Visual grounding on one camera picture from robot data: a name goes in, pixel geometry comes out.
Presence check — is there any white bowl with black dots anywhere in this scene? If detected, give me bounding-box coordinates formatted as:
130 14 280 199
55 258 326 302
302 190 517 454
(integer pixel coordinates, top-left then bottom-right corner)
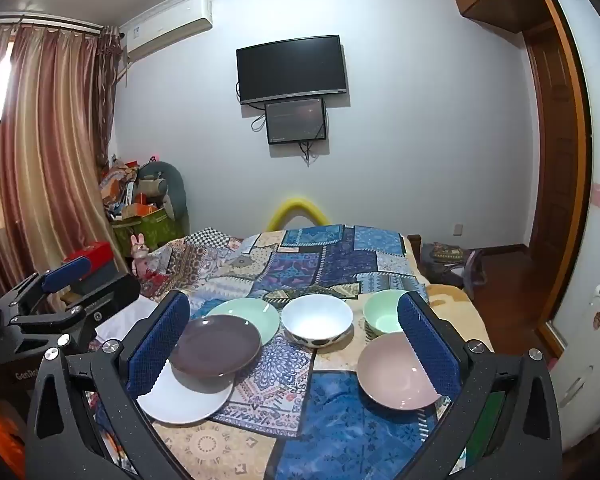
281 294 354 348

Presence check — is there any pile of boxes and toys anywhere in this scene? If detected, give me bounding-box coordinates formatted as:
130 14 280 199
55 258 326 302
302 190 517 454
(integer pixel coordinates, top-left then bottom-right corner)
100 157 156 218

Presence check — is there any striped brown curtain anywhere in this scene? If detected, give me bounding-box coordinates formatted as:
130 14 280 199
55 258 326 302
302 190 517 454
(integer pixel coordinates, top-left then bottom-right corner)
0 22 126 301

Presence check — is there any green plate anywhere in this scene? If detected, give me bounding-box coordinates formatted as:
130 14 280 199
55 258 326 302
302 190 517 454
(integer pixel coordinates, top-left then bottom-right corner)
205 298 281 346

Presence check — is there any pink bowl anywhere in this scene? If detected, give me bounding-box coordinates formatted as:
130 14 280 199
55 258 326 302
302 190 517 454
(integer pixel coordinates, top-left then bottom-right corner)
356 332 441 410

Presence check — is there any red box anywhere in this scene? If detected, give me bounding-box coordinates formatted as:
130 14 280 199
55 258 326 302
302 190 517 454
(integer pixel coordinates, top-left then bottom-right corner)
62 241 115 273

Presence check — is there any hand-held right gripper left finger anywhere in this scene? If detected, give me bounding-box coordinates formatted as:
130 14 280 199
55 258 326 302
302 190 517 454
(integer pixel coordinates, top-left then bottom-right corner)
25 290 191 480

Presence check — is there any brown plate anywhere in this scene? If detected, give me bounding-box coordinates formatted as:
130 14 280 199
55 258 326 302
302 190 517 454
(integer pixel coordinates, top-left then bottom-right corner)
169 314 262 378

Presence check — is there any white plate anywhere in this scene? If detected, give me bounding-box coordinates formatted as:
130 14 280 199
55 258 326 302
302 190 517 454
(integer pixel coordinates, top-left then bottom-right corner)
136 360 235 425

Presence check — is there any white curtain rail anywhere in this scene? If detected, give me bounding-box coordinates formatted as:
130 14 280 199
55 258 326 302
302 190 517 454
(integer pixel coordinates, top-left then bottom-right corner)
0 12 103 37

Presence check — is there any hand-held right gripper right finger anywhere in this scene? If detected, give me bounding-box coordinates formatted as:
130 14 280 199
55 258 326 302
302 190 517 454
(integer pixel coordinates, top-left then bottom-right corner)
397 290 563 480

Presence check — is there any white appliance with stickers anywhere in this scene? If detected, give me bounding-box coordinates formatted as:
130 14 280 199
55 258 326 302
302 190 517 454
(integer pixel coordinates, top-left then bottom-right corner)
550 280 600 451

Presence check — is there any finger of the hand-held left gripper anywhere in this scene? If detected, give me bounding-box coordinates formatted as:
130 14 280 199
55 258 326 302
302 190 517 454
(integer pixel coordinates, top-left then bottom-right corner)
0 256 95 321
7 275 142 356

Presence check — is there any pink rabbit toy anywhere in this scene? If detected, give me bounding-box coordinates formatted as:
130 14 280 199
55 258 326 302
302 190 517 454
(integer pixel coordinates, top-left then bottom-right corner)
130 232 153 278

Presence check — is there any green bowl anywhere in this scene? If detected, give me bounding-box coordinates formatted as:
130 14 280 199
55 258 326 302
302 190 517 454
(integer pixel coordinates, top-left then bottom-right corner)
363 290 411 335

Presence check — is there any white air conditioner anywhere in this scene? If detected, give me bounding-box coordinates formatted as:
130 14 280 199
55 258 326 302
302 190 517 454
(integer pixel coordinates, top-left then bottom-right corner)
120 0 215 63

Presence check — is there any black wall television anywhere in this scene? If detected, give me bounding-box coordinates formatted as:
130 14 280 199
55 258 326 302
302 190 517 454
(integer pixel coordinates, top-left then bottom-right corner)
236 35 350 106

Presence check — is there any wooden door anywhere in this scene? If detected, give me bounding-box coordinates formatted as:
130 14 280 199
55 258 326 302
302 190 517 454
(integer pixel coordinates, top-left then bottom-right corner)
522 20 593 356

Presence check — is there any patterned bag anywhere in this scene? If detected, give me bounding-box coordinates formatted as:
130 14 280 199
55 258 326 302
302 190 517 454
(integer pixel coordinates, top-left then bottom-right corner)
420 242 466 264

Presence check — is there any patchwork printed blanket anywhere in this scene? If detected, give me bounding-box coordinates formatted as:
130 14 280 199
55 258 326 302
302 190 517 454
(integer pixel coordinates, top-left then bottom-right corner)
95 224 481 480

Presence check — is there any beige and green fleece blanket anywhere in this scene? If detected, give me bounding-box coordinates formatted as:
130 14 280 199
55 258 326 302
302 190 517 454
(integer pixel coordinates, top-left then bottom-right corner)
407 240 506 461

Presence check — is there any yellow foam tube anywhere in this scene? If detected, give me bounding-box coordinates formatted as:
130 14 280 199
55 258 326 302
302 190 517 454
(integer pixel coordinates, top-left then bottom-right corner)
267 197 331 233

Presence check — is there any white cloth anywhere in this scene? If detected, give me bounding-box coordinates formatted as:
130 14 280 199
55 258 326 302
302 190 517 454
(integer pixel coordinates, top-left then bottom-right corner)
97 300 156 342

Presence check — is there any green storage box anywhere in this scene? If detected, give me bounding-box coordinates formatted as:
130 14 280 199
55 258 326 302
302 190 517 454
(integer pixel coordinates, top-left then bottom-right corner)
112 208 176 256

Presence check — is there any small black monitor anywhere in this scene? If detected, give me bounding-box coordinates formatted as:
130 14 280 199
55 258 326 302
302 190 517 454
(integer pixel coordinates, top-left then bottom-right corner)
265 99 328 145

